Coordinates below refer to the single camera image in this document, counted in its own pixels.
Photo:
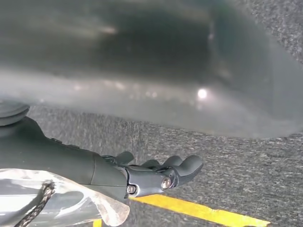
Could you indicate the yellow floor tape square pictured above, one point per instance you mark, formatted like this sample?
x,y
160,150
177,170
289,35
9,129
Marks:
x,y
201,211

